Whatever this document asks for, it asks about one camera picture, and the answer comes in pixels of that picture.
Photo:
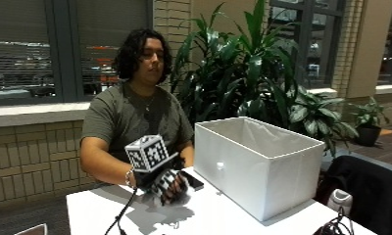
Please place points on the black white patterned object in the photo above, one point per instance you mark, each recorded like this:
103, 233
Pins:
164, 183

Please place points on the black phone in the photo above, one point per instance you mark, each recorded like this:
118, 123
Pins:
195, 181

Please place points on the white marker cube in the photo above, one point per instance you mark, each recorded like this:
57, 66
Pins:
147, 152

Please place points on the white fabric storage box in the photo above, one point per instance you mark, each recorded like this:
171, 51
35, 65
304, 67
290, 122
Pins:
248, 176

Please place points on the person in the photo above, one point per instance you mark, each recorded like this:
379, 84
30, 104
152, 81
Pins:
131, 120

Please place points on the white plastic device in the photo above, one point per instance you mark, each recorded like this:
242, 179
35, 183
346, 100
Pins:
340, 199

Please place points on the broad-leaf green plant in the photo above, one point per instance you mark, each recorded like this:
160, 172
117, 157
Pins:
314, 114

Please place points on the stone window ledge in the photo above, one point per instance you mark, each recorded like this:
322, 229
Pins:
35, 114

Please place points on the tall green leafy plant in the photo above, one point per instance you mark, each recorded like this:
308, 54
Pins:
239, 65

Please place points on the black jacket on chair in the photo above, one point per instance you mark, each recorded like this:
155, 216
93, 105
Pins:
375, 192

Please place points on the black plant pot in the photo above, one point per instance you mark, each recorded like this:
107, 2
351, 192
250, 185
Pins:
368, 135

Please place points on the small potted plant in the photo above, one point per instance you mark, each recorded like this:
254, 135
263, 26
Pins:
369, 112

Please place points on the dark window frame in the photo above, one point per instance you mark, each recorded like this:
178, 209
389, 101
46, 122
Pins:
67, 49

